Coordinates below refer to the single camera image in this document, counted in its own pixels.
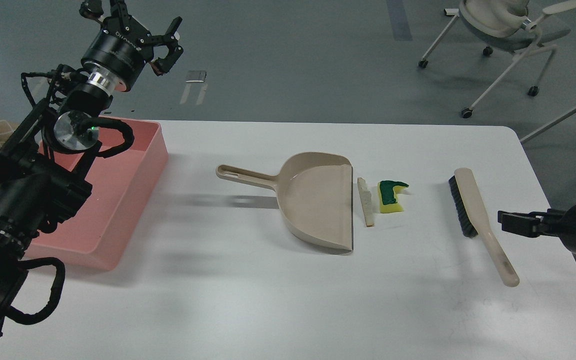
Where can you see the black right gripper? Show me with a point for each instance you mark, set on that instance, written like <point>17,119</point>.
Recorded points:
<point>561,225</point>

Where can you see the beige hand brush black bristles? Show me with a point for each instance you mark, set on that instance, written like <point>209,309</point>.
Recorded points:
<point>474,221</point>

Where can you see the beige plastic dustpan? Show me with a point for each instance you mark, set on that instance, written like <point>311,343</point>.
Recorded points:
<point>315,194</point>

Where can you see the silver floor plate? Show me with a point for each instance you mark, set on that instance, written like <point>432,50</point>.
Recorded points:
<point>196,76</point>

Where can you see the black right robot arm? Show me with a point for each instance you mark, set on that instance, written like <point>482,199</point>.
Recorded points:
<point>556,223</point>

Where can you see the yellow green sponge piece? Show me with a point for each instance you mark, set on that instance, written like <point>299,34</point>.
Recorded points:
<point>388,191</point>

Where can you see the pink plastic bin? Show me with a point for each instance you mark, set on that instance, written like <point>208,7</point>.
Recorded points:
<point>97,236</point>

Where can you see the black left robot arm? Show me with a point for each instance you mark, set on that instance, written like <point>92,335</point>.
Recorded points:
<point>45,162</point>

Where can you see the white bread slice piece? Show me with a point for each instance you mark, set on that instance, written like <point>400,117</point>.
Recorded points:
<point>365,202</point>

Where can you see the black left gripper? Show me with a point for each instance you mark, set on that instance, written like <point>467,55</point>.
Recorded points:
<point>114,52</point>

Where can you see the white office chair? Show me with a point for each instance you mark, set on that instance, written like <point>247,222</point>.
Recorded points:
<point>509,26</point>

